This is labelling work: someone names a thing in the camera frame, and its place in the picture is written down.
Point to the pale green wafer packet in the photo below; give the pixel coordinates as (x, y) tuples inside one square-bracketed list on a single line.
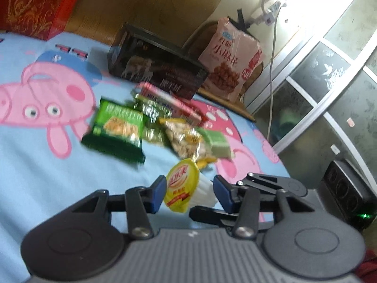
[(218, 143)]

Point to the black speaker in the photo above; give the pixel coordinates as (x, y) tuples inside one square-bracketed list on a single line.
[(344, 188)]

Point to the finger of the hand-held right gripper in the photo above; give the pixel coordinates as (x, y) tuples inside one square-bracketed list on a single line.
[(209, 215), (253, 179)]

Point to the small yellow candy packet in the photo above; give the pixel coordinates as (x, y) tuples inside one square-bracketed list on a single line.
[(204, 162)]

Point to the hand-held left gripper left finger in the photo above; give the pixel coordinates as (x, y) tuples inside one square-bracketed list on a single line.
[(157, 194)]

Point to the red cloth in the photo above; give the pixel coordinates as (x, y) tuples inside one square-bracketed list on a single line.
[(369, 271)]

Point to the red snack box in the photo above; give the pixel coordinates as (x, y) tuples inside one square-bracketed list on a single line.
[(176, 101)]

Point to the yellow lid jelly cup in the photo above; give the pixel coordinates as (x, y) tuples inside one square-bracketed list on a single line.
[(180, 187)]

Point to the white power strip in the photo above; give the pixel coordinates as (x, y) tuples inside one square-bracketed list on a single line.
[(274, 6)]

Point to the frosted glass sliding door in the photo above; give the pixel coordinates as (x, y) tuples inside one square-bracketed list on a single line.
[(353, 109)]

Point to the cartoon pig printed blanket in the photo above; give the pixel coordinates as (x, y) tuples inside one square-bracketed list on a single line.
[(44, 168)]

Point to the dark cardboard carton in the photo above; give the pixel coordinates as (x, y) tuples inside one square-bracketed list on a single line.
[(156, 64)]

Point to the green gold candy packet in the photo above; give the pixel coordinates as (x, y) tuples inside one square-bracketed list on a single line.
[(151, 115)]

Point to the pink snack bag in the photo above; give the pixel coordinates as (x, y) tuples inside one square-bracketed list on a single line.
[(229, 62)]

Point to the green snack packet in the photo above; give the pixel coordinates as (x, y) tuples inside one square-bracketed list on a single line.
[(117, 128)]

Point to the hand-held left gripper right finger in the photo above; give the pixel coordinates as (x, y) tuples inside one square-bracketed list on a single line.
[(223, 193)]

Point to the black bracket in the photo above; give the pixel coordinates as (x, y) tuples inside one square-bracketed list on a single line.
[(242, 20)]

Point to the red gold patterned box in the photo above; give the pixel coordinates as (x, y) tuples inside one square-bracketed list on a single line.
[(32, 3)]

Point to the yellow nut packet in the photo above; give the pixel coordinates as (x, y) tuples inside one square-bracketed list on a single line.
[(182, 137)]

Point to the wooden headboard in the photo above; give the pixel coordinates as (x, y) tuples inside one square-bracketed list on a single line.
[(147, 0)]

